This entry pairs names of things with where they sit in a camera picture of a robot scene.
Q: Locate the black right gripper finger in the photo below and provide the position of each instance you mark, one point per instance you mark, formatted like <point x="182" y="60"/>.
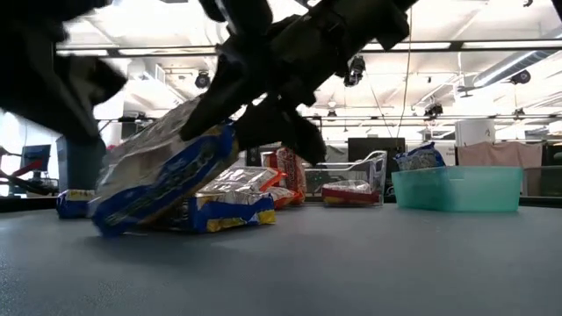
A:
<point x="281" y="131"/>
<point x="215" y="109"/>

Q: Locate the dark grey plastic bin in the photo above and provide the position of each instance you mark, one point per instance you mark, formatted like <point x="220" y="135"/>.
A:
<point x="83" y="167"/>

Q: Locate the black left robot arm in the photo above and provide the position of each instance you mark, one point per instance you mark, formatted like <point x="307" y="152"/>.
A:
<point x="30" y="44"/>

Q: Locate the black ceiling spotlight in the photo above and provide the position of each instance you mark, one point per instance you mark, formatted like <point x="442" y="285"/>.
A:
<point x="434" y="109"/>
<point x="202" y="80"/>
<point x="520" y="76"/>
<point x="355" y="70"/>

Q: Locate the small grey monitor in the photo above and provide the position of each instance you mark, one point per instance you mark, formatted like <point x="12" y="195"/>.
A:
<point x="35" y="157"/>

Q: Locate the black monitor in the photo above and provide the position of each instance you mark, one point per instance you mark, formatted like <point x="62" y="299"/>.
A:
<point x="375" y="147"/>

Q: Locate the red machine part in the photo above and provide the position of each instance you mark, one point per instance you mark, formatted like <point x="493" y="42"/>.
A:
<point x="26" y="169"/>

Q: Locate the clear plastic bin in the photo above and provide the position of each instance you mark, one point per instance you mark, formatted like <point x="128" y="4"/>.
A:
<point x="373" y="175"/>

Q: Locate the green translucent plastic bin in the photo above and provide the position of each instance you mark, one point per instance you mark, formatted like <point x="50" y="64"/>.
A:
<point x="461" y="188"/>

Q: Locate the beige partition cloth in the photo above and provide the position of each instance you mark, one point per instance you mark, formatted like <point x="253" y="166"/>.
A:
<point x="496" y="154"/>

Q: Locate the background black metal frame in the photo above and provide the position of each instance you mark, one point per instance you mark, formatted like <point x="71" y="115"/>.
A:
<point x="483" y="117"/>

